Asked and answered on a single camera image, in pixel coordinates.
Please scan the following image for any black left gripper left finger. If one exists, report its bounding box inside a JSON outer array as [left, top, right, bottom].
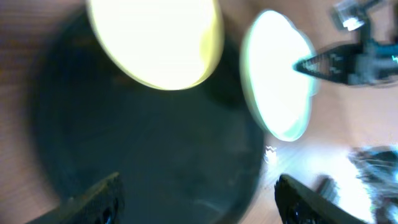
[[28, 172, 124, 224]]

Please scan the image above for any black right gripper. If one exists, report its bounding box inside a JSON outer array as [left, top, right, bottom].
[[293, 40, 397, 87]]

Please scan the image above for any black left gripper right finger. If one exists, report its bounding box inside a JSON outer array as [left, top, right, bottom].
[[274, 174, 365, 224]]

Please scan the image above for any light green plate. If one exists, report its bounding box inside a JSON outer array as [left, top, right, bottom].
[[239, 9, 318, 142]]

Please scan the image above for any black round tray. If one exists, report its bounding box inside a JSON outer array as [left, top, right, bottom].
[[30, 8, 264, 223]]

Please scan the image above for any yellow plate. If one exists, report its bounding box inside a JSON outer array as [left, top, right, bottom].
[[85, 0, 224, 90]]

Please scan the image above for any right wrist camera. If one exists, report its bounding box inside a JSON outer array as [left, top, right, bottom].
[[330, 0, 382, 32]]

